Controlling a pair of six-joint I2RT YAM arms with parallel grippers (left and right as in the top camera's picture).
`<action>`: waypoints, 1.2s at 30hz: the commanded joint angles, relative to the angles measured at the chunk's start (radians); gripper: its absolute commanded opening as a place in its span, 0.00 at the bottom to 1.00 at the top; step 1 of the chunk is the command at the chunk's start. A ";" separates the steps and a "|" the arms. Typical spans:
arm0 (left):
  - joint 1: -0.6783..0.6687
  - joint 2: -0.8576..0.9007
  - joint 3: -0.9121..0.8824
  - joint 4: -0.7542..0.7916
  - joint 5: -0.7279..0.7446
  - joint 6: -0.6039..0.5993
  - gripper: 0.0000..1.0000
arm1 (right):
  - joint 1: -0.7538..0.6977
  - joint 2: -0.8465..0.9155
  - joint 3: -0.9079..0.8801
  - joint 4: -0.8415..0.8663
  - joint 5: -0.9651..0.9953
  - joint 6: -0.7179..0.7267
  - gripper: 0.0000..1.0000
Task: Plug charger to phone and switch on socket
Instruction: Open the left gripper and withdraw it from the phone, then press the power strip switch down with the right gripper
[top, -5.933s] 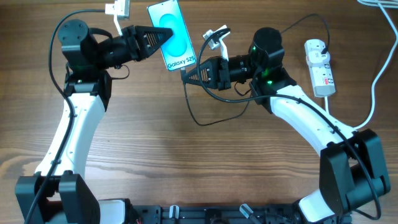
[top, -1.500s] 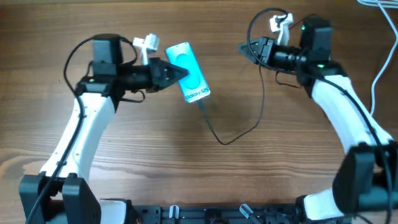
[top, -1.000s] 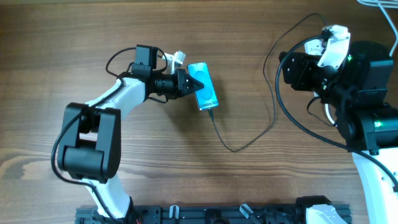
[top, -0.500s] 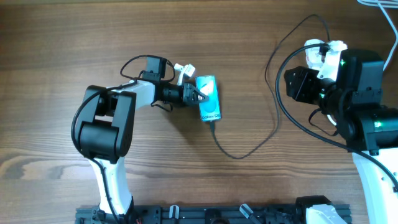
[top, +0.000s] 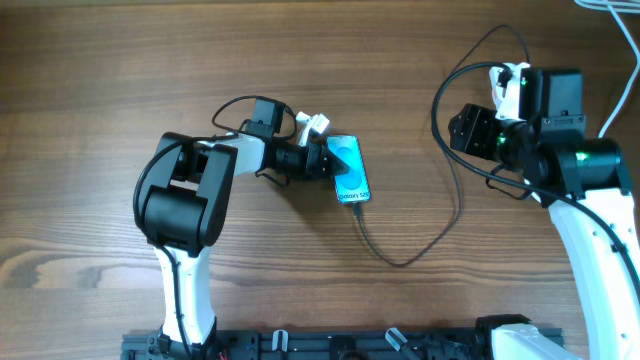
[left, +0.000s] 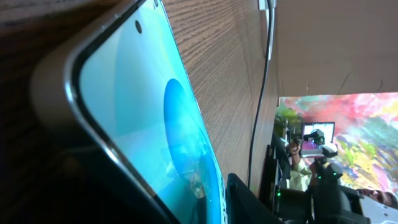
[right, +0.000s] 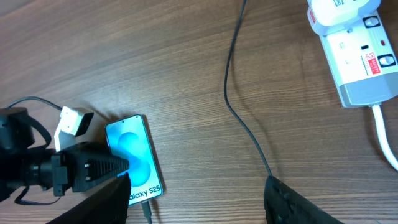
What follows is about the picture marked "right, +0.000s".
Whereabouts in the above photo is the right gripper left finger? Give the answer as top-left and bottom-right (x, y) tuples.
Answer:
(48, 173), (131, 224)

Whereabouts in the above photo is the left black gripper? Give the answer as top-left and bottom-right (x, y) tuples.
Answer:
(29, 142), (129, 196)

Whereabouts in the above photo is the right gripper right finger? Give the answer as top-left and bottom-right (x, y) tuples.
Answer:
(264, 176), (343, 224)

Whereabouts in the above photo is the black USB charger cable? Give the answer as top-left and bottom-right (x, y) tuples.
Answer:
(141, 0), (273, 224)

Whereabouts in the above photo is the blue Galaxy smartphone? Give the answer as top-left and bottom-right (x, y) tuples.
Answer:
(105, 114), (164, 205)

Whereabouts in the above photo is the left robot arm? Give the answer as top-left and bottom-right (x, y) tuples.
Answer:
(1, 107), (129, 205)

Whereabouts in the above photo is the white charger plug adapter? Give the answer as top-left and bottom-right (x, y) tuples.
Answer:
(307, 0), (381, 35)

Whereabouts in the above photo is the white power strip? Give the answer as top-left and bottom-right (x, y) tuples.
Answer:
(320, 11), (397, 108)

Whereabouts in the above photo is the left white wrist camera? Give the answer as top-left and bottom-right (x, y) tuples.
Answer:
(53, 106), (94, 152)

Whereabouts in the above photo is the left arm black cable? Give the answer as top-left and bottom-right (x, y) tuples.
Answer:
(6, 96), (63, 206)

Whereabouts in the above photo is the white power strip cord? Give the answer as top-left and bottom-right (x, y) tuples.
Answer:
(371, 104), (398, 172)

